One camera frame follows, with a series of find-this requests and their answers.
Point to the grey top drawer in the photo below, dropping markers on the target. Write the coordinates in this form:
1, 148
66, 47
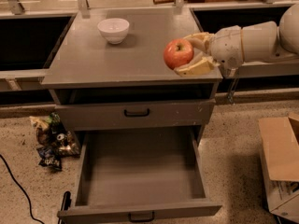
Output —
114, 116

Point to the open grey middle drawer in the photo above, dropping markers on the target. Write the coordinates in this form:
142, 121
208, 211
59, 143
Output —
139, 171

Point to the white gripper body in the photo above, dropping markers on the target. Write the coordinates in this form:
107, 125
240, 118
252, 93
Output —
226, 47

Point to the cardboard box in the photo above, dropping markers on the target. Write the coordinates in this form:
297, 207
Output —
280, 164

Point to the red apple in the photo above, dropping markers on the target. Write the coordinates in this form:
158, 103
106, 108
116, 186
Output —
178, 52

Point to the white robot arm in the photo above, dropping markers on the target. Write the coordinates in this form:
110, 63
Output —
269, 42

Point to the black top drawer handle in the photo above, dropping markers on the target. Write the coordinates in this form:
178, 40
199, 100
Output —
136, 114

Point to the pile of snack bags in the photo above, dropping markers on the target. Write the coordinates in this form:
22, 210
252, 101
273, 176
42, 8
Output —
55, 141

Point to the grey drawer cabinet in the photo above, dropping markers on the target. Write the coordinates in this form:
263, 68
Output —
89, 70

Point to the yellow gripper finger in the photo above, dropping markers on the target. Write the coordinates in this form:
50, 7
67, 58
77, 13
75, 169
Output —
200, 41
201, 64

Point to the black middle drawer handle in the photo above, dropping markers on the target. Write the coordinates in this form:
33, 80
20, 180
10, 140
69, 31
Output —
141, 217

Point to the white ceramic bowl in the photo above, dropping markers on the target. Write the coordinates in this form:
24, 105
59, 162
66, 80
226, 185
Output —
114, 30

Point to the wooden stick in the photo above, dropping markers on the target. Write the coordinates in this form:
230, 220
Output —
157, 2

